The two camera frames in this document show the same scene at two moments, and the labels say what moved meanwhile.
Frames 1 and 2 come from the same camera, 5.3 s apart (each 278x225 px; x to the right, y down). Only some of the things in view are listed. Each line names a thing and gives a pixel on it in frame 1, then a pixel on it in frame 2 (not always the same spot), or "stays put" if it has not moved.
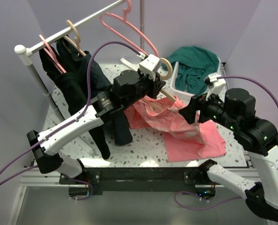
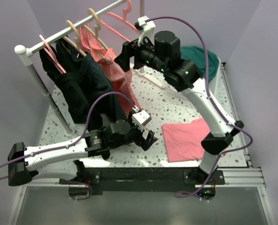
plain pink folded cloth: (179, 149) stays put
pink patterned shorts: (163, 112) to (96, 44)
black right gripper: (188, 110) to (129, 48)
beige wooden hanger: (169, 96) to (95, 34)
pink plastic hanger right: (126, 11) stays put
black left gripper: (156, 86) to (144, 143)
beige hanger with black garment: (76, 47) stays put
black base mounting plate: (141, 179) stays put
